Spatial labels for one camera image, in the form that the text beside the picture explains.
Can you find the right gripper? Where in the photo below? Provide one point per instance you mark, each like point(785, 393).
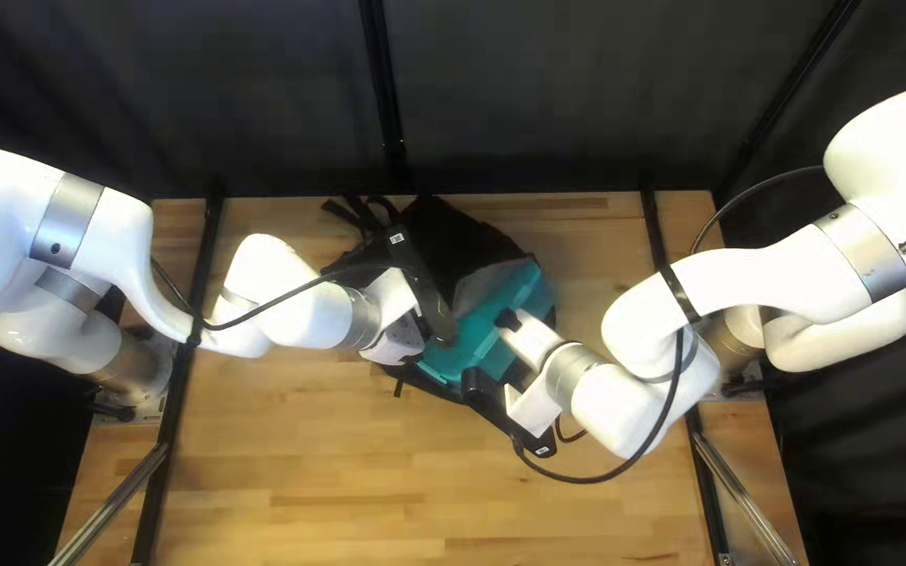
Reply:
point(535, 338)

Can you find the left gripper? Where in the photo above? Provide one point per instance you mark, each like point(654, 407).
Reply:
point(398, 338)

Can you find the translucent teal lunch box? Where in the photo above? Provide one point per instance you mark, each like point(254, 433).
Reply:
point(484, 322)

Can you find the black backpack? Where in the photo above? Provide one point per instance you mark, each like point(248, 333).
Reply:
point(453, 236)

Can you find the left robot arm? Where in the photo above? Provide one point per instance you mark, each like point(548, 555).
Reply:
point(83, 236)

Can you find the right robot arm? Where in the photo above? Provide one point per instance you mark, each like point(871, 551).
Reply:
point(775, 275)

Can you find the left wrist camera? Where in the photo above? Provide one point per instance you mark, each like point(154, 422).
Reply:
point(418, 275)

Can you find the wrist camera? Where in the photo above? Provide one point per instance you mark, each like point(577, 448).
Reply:
point(478, 383)
point(418, 275)

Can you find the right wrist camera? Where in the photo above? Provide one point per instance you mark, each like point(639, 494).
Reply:
point(478, 383)

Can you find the black frame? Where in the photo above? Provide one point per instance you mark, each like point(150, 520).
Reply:
point(378, 78)

